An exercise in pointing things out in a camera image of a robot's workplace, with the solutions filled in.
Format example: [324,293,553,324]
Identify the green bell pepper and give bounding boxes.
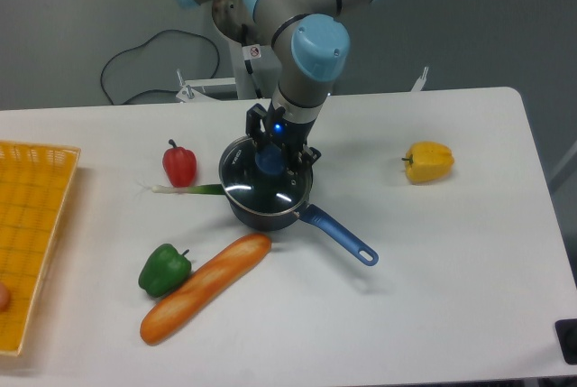
[138,244,192,298]

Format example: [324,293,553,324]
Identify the black object table edge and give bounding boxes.
[554,318,577,365]

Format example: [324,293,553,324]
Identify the dark blue saucepan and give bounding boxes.
[227,197,379,266]

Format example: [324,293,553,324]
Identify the green onion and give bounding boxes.
[139,184,225,196]

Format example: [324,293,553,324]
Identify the yellow woven basket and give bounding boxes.
[1,141,81,356]

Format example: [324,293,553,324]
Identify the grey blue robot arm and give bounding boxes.
[178,0,377,171]

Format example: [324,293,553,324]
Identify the glass pot lid blue knob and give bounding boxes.
[218,134,314,217]

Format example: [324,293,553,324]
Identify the yellow bell pepper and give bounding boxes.
[401,141,454,184]

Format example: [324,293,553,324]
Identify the baguette bread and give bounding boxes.
[140,233,272,346]

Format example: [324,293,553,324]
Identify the red bell pepper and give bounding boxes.
[161,139,197,188]

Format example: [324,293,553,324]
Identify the egg in basket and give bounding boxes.
[0,282,11,311]

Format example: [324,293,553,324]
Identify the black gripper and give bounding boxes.
[245,104,322,173]

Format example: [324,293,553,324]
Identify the black cable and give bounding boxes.
[99,28,221,106]

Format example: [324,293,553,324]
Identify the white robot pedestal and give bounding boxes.
[174,0,429,103]

